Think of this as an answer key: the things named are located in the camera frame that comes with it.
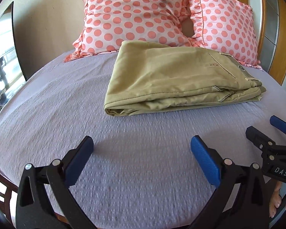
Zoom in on pink polka dot pillow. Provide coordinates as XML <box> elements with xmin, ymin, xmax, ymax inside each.
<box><xmin>189</xmin><ymin>0</ymin><xmax>262</xmax><ymax>69</ymax></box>
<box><xmin>65</xmin><ymin>0</ymin><xmax>192</xmax><ymax>61</ymax></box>

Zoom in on black flat screen television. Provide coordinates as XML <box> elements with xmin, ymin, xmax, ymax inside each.
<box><xmin>0</xmin><ymin>3</ymin><xmax>27</xmax><ymax>107</ymax></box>

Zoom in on dark wooden chair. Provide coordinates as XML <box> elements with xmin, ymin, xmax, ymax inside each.
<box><xmin>0</xmin><ymin>164</ymin><xmax>68</xmax><ymax>227</ymax></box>

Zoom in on khaki pants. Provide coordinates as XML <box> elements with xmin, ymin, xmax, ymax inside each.
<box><xmin>104</xmin><ymin>41</ymin><xmax>266</xmax><ymax>116</ymax></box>

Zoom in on wooden framed glass door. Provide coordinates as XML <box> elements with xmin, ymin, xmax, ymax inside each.
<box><xmin>259</xmin><ymin>0</ymin><xmax>286</xmax><ymax>85</ymax></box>

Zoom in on lavender bed sheet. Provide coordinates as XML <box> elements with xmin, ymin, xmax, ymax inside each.
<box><xmin>0</xmin><ymin>53</ymin><xmax>286</xmax><ymax>228</ymax></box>

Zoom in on pink polka dot pillow right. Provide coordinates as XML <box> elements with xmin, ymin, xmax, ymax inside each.
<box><xmin>189</xmin><ymin>0</ymin><xmax>262</xmax><ymax>69</ymax></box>

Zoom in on pink polka dot pillow left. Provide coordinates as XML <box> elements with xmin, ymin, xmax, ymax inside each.
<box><xmin>65</xmin><ymin>0</ymin><xmax>192</xmax><ymax>61</ymax></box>

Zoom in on person's right hand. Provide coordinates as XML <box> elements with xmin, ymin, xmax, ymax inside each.
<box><xmin>269</xmin><ymin>181</ymin><xmax>282</xmax><ymax>218</ymax></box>

